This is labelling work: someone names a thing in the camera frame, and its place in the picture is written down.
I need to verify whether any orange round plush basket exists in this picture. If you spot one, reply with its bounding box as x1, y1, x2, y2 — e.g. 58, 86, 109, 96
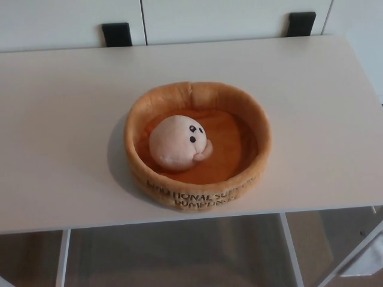
123, 83, 273, 212

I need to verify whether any beige plush dumpling toy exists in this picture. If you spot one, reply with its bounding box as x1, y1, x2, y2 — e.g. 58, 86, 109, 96
148, 115, 214, 172

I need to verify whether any white cabinet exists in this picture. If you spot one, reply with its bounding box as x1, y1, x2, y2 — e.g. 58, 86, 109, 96
0, 0, 383, 55

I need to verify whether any white slanted frame bar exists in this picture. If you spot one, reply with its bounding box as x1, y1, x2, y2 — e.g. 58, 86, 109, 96
316, 206, 383, 287

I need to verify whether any white metal table leg frame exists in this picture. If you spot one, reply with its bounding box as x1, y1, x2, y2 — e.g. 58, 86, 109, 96
279, 212, 307, 287
56, 229, 72, 287

